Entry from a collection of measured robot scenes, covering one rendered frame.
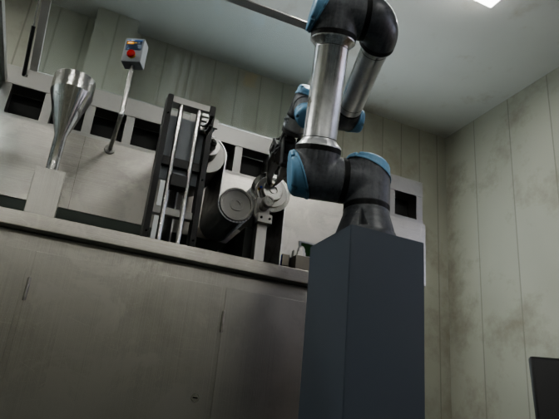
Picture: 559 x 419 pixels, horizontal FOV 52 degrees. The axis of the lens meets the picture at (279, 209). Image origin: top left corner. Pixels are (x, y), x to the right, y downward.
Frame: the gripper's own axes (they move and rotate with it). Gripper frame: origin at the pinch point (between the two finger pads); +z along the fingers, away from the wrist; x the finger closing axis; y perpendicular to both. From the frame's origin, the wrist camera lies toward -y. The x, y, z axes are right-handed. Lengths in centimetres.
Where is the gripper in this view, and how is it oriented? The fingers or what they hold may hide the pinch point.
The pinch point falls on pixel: (272, 183)
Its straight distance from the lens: 199.7
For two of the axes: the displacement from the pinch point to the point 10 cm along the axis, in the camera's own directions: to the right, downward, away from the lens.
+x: -9.1, -2.3, -3.4
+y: -1.8, -5.0, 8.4
